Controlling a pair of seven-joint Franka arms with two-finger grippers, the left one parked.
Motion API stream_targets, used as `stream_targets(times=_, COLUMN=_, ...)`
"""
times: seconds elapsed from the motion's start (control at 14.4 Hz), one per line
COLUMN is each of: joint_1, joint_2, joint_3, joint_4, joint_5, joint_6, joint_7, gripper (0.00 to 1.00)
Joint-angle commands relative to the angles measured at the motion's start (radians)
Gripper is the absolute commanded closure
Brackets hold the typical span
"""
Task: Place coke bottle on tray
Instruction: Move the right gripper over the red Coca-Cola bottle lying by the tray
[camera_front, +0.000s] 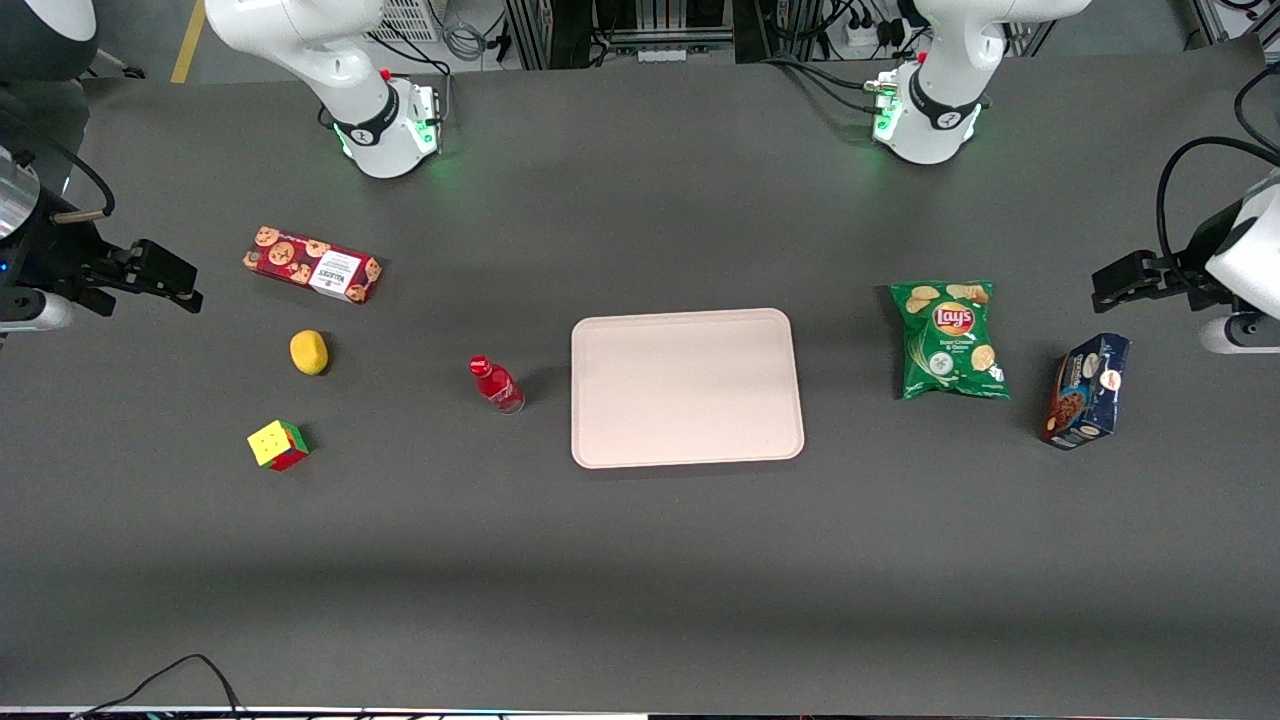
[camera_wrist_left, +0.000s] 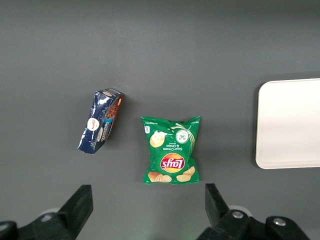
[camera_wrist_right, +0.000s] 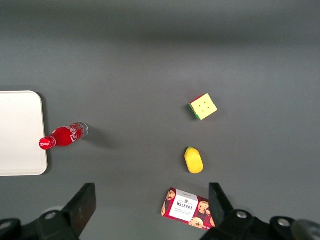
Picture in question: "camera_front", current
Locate white perforated panel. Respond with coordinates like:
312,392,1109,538
372,0,443,43

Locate beige plastic tray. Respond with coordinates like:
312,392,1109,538
570,308,806,470

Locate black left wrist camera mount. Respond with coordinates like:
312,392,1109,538
1160,205,1246,311

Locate dark grey table mat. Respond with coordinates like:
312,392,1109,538
0,35,1280,717

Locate black cable on table edge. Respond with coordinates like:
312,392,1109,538
70,654,247,720

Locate black left base cables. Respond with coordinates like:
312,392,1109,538
760,52,901,113

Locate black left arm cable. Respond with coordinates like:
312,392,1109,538
1156,136,1280,283

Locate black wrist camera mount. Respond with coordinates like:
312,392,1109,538
0,222,126,317
1160,205,1246,311

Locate grey coiled cable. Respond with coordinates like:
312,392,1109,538
440,15,493,63

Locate green Lay's chips bag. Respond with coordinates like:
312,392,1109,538
889,281,1011,401

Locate blue chocolate cookie box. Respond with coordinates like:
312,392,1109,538
1040,333,1132,451

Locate colourful Rubik's cube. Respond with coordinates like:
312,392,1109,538
247,419,311,473

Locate red Walkers cookie box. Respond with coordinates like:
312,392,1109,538
242,226,383,305

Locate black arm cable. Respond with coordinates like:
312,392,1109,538
1156,136,1280,283
0,108,117,225

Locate black looped cable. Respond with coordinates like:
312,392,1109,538
1234,62,1280,153

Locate grey metal frame bar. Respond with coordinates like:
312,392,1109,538
88,48,147,81

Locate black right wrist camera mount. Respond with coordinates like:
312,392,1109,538
0,222,126,317

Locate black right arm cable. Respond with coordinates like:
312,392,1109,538
0,108,117,225

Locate white power strip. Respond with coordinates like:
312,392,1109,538
843,8,903,53

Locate yellow lemon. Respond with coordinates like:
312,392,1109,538
289,330,330,377

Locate red coke bottle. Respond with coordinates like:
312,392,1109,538
469,355,526,415

